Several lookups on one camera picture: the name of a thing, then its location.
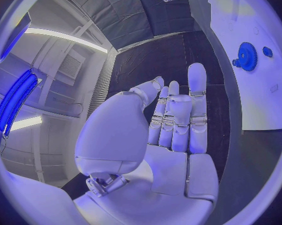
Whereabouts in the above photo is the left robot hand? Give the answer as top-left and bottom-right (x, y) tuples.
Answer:
(72, 62), (220, 225)

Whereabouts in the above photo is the white task board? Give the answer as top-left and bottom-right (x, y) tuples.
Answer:
(188, 0), (282, 131)

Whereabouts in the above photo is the blue gear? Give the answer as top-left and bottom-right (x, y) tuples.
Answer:
(237, 41), (259, 72)

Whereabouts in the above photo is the glowing light bar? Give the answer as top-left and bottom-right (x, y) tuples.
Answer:
(0, 68), (40, 138)

